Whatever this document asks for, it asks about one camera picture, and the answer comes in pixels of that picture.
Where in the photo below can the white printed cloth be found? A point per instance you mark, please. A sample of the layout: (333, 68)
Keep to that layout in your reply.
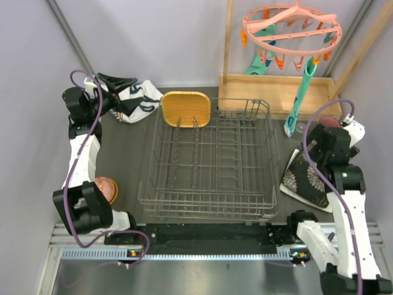
(144, 97)

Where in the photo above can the pink round clothes hanger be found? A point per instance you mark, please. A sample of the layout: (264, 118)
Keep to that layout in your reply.
(281, 31)

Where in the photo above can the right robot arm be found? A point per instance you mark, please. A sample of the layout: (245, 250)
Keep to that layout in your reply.
(326, 180)

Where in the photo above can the pink ceramic mug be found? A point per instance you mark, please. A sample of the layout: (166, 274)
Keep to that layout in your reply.
(328, 122)

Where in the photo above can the teal patterned sock front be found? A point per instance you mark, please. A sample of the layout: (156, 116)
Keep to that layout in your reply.
(308, 74)

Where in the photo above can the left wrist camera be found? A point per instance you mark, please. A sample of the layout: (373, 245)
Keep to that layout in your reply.
(90, 86)

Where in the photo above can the yellow woven-pattern plate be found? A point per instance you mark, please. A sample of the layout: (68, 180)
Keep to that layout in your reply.
(186, 109)

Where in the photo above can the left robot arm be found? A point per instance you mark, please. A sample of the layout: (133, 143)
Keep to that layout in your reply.
(80, 203)

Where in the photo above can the clear glass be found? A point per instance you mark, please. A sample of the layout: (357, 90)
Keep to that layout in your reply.
(300, 127)

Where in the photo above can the grey wire dish rack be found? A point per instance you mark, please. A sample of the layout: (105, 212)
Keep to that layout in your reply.
(225, 170)

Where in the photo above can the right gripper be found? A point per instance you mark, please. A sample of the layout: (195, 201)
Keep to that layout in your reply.
(315, 134)

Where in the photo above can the black floral square plate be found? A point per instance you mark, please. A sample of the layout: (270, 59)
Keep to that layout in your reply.
(302, 183)

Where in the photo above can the red patterned bowl yellow rim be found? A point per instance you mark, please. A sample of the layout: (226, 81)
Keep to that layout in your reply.
(108, 187)

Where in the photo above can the wooden tray frame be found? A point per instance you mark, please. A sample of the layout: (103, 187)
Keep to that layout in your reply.
(279, 91)

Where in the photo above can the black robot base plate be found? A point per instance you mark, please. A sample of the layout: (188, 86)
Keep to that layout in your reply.
(221, 239)

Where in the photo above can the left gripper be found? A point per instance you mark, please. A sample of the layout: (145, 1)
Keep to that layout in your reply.
(126, 106)

